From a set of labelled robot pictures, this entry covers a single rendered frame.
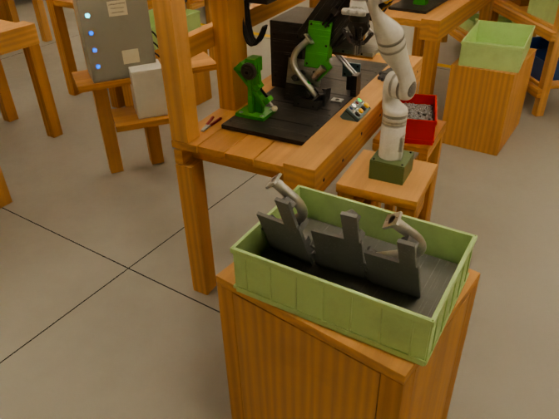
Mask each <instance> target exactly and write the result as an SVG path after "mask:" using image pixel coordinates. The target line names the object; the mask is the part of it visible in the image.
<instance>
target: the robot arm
mask: <svg viewBox="0 0 559 419"><path fill-rule="evenodd" d="M386 1H388V0H350V4H349V7H344V8H342V9H341V14H343V15H349V23H348V26H347V27H345V28H344V29H342V32H343V34H344V35H345V37H346V38H347V40H348V41H349V43H352V44H353V45H354V55H355V56H358V55H359V54H360V53H361V51H362V45H364V44H365V43H367V42H368V41H369V40H370V38H371V37H372V36H373V35H374V34H375V37H376V42H377V45H378V50H379V53H380V55H381V57H382V58H383V59H384V60H385V61H386V62H387V64H388V65H389V66H390V67H391V68H392V69H393V71H390V72H389V73H388V74H387V76H386V77H385V79H384V82H383V99H382V109H383V116H382V124H381V132H380V140H379V148H378V156H379V157H380V158H381V159H383V160H391V161H393V160H401V159H402V156H403V148H404V142H405V135H406V125H407V118H408V108H407V107H406V106H405V105H404V104H403V103H402V102H401V101H400V100H403V101H408V100H410V99H412V98H413V96H414V94H415V92H416V87H417V83H416V78H415V75H414V73H413V69H412V66H411V63H410V60H409V56H408V49H407V44H406V39H405V35H404V30H403V28H402V26H401V25H400V24H399V23H398V22H396V21H395V20H393V19H392V18H391V17H389V16H388V15H387V14H385V13H384V12H383V11H382V10H381V9H380V7H379V6H378V5H379V4H380V3H382V2H386ZM370 17H371V19H372V23H373V29H374V31H373V30H372V29H371V28H370V25H369V19H370ZM349 31H351V33H352V35H353V36H352V35H351V34H350V32H349ZM367 31H369V32H368V36H367V37H366V38H365V39H364V35H365V34H366V33H367ZM363 39H364V40H363Z"/></svg>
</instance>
